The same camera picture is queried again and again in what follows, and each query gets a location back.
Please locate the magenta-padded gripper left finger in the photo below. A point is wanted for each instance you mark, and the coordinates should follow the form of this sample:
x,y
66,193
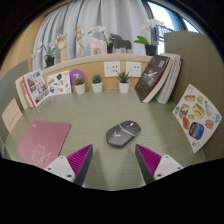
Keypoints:
x,y
60,166

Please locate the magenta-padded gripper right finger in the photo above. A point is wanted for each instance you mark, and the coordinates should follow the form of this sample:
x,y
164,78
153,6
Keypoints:
x,y
166,166

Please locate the grey computer mouse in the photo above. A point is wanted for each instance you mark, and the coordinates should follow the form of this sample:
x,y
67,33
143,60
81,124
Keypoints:
x,y
121,134

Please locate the pink mouse pad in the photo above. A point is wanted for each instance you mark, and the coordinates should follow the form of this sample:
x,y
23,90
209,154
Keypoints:
x,y
41,140

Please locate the white food sticker sheet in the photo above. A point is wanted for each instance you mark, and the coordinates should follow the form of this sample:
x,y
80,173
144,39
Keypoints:
x,y
196,116

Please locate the beige paper card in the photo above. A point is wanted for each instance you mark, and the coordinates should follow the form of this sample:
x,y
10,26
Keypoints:
x,y
11,116

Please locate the small succulent in white pot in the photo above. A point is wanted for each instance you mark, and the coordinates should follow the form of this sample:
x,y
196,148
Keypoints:
x,y
97,87
124,87
80,88

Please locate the red-edged photo magazine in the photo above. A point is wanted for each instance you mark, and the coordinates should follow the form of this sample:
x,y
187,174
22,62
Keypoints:
x,y
36,87

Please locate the leaning white and brown books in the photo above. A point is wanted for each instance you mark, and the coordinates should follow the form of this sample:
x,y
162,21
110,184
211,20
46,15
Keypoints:
x,y
20,91

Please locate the stack of white books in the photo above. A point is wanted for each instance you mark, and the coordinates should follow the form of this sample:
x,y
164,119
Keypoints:
x,y
171,78

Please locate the black book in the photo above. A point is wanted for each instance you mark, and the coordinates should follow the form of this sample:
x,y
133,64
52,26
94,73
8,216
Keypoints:
x,y
151,78

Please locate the white orchid in black pot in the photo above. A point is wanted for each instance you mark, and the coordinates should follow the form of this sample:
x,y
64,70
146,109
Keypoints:
x,y
110,48
150,49
49,61

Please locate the light wooden desk ledge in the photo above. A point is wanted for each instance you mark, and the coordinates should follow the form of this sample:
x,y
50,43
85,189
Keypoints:
x,y
93,59

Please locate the wooden hand model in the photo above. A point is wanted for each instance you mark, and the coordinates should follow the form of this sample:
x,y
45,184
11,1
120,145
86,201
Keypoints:
x,y
62,43

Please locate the pink horse figurine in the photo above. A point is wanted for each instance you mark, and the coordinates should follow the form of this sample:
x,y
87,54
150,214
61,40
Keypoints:
x,y
96,45

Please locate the dark grey horse figurine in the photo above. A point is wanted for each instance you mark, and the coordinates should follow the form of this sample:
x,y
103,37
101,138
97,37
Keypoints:
x,y
120,41

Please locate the dark-framed window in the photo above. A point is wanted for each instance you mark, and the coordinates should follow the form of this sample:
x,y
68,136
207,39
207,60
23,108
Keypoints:
x,y
166,16

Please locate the light grey curtain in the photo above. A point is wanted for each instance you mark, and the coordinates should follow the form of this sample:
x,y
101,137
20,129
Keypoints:
x,y
100,16

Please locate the white wall socket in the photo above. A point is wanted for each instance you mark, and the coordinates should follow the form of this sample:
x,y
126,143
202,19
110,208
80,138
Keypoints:
x,y
133,69
112,69

